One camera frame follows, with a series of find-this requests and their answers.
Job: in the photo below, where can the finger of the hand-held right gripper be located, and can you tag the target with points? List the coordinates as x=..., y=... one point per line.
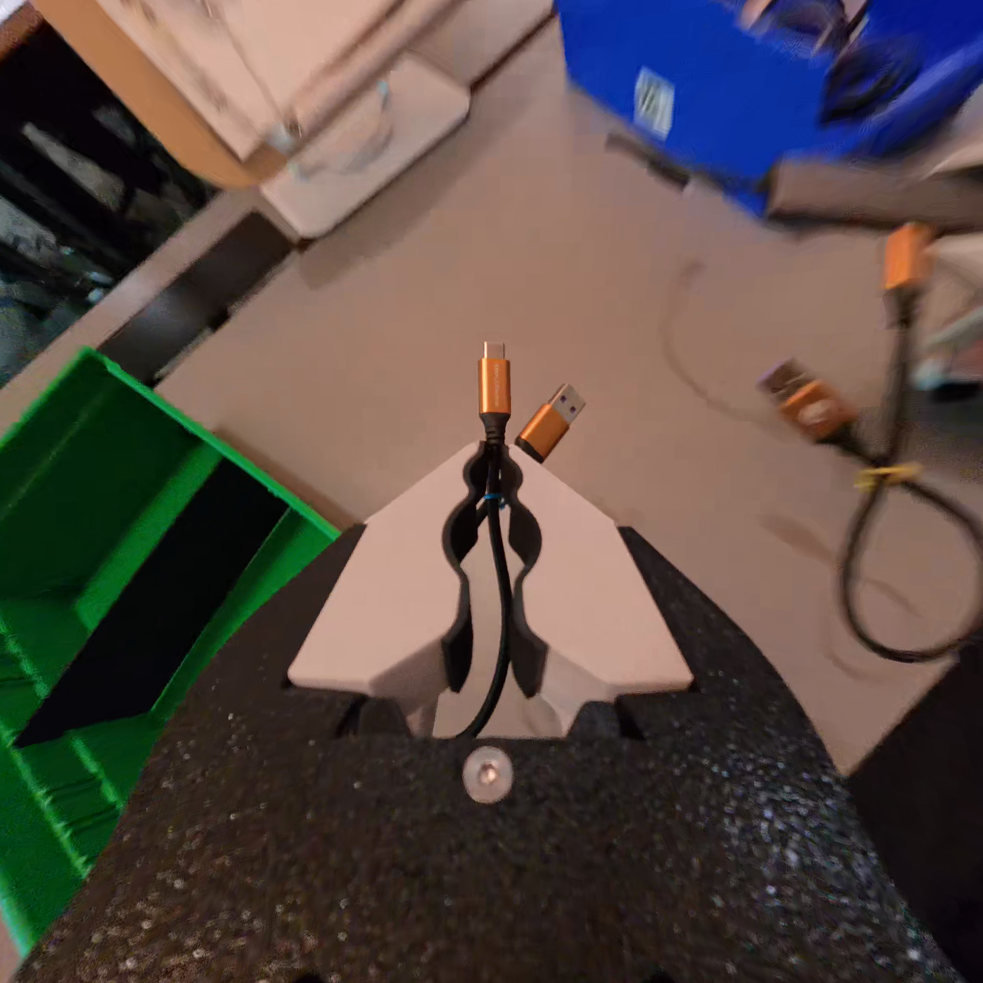
x=883, y=196

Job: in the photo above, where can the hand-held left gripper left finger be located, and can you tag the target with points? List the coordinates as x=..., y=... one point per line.
x=384, y=599

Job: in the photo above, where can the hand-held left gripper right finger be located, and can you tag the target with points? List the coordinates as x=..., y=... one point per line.
x=599, y=607

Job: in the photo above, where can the blue plastic bin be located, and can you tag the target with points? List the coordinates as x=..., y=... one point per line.
x=729, y=69

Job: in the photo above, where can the green plastic bin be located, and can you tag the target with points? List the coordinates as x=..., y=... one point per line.
x=92, y=476

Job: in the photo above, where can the wooden document stand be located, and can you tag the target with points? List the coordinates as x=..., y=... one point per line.
x=399, y=153

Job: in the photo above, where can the blue header laminated sheet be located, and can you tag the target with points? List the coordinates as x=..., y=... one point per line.
x=253, y=61

